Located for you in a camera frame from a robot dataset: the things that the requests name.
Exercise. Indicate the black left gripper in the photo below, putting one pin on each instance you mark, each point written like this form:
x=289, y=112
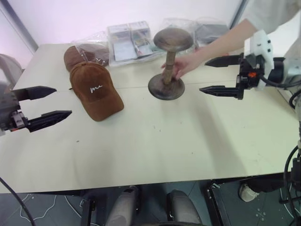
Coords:
x=11, y=113

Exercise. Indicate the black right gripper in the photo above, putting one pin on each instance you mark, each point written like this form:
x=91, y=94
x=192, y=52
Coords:
x=247, y=80

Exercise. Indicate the brown wooden hat stand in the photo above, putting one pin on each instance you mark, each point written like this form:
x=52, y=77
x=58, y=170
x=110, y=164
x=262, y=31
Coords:
x=167, y=88

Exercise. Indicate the person's bare forearm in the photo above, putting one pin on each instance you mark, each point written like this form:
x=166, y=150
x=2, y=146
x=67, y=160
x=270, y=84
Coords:
x=223, y=42

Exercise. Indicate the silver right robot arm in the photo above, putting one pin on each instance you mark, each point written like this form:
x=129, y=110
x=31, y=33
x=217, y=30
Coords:
x=291, y=68

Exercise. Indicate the person's bare hand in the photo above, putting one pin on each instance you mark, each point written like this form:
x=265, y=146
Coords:
x=185, y=64

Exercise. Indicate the plastic bag with dark cloth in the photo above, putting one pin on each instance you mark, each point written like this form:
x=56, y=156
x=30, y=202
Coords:
x=211, y=33

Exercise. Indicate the plain brown cap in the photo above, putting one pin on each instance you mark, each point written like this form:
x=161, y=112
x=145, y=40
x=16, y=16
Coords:
x=70, y=57

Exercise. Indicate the brown cap with white embroidery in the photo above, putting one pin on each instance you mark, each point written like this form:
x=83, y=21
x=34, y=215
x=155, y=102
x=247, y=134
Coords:
x=94, y=77

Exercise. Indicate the empty clear plastic bag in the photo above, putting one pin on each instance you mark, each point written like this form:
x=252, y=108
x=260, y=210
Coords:
x=185, y=26

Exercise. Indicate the dark cap in plastic bag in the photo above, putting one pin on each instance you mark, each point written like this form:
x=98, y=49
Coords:
x=94, y=50

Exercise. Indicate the clear box of cards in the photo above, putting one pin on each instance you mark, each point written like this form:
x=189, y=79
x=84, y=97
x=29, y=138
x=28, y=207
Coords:
x=120, y=47
x=141, y=40

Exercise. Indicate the dark trouser leg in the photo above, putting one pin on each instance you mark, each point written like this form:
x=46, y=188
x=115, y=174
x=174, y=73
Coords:
x=268, y=184

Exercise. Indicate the white shoe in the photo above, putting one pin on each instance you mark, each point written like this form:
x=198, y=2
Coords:
x=248, y=193

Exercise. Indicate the dark grey rounded shape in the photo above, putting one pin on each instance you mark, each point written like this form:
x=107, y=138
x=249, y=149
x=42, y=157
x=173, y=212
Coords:
x=122, y=207
x=183, y=207

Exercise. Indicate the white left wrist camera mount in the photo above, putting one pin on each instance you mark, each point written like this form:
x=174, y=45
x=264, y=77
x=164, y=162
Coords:
x=9, y=70

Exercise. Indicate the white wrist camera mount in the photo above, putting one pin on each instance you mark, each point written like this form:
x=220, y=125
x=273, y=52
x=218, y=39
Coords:
x=263, y=47
x=9, y=70

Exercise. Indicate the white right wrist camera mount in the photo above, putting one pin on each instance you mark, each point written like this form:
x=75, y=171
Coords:
x=263, y=47

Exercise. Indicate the grey metal frame post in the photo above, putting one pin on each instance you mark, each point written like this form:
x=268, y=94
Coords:
x=240, y=11
x=22, y=26

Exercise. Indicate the black table frame leg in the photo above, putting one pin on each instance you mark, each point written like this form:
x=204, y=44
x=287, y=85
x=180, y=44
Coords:
x=87, y=214
x=215, y=207

